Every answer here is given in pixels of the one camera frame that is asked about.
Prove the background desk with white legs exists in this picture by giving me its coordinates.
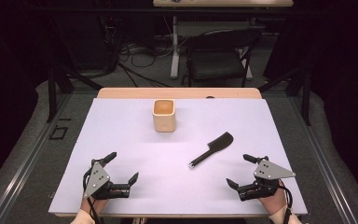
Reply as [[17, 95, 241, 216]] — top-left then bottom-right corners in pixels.
[[152, 0, 295, 80]]

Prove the black horizontal frame bar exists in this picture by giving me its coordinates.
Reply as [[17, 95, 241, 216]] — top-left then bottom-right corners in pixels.
[[27, 7, 327, 16]]

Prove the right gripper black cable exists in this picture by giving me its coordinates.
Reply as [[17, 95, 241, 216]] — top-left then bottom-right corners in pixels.
[[277, 178, 295, 224]]

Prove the black metal stand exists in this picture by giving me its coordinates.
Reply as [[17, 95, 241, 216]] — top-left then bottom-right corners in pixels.
[[256, 63, 313, 127], [45, 18, 104, 124]]

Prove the white table mat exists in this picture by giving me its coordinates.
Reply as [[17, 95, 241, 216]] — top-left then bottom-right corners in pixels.
[[48, 97, 309, 217]]

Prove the black folding chair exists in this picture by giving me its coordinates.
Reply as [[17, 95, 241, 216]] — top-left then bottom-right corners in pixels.
[[181, 28, 263, 89]]

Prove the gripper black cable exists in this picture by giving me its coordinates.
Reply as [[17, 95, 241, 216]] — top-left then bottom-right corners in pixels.
[[82, 167, 103, 224], [277, 178, 295, 224]]

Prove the person's right hand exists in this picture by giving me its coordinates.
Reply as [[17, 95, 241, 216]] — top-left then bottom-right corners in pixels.
[[256, 181, 289, 217]]

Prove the bundle of floor cables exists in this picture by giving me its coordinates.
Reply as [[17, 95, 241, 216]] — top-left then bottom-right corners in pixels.
[[117, 39, 172, 89]]

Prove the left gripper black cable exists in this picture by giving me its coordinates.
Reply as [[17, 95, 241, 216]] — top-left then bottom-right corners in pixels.
[[82, 167, 103, 224]]

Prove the person's left hand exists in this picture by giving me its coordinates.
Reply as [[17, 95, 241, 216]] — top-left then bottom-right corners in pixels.
[[79, 195, 109, 217]]

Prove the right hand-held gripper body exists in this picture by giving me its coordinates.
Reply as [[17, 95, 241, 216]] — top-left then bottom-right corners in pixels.
[[236, 157, 296, 203]]

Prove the aluminium floor rail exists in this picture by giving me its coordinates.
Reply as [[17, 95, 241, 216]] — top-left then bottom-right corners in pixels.
[[0, 92, 73, 224], [287, 92, 358, 224]]

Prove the square wooden cup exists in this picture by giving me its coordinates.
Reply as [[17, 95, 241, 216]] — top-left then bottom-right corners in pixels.
[[152, 98, 177, 133]]

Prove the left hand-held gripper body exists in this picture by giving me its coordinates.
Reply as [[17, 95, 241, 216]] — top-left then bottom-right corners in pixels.
[[83, 159, 131, 201]]

